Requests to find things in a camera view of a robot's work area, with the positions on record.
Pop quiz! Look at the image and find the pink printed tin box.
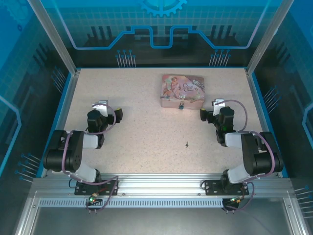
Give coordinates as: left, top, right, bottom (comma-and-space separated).
160, 74, 205, 108

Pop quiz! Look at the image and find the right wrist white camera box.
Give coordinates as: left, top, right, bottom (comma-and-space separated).
211, 98, 226, 116

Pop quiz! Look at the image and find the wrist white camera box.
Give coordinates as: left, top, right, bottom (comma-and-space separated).
91, 99, 109, 117
211, 98, 226, 116

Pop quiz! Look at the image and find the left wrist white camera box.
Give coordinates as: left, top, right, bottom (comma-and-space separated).
91, 99, 109, 117

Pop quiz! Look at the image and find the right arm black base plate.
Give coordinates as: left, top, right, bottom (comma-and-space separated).
203, 180, 250, 196

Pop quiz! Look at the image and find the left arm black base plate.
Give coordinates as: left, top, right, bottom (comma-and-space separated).
74, 180, 120, 196

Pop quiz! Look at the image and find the aluminium mounting rail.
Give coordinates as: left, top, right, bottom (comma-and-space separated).
31, 173, 294, 196

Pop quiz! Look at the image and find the slotted grey cable duct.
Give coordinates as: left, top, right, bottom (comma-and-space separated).
38, 198, 224, 209

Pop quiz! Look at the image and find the right aluminium frame post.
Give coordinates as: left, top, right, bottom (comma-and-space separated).
246, 0, 295, 76

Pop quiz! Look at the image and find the aluminium frame post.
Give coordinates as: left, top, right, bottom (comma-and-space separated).
27, 0, 81, 76
246, 0, 295, 76

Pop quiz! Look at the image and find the left aluminium frame post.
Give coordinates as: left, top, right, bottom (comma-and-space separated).
27, 0, 81, 76

